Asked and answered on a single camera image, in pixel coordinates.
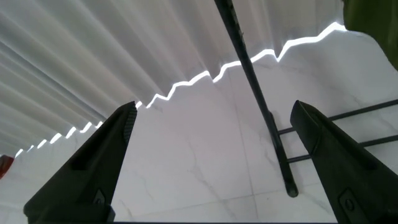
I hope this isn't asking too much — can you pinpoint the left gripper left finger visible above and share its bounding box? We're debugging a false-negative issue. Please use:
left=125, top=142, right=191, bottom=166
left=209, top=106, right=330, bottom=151
left=23, top=100, right=138, bottom=224

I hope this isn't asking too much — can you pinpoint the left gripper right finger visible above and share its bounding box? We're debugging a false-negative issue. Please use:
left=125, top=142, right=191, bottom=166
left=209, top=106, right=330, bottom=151
left=290, top=100, right=398, bottom=224

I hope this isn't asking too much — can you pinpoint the green short-sleeved shirt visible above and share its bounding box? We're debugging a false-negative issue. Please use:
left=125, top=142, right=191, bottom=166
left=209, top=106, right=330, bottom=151
left=342, top=0, right=398, bottom=72

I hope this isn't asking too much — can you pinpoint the black clothes rack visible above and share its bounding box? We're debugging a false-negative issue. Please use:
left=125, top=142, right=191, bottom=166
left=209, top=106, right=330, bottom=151
left=213, top=0, right=398, bottom=198

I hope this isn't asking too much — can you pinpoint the white curtain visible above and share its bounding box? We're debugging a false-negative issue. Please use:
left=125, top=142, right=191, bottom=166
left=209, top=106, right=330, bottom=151
left=0, top=0, right=348, bottom=158

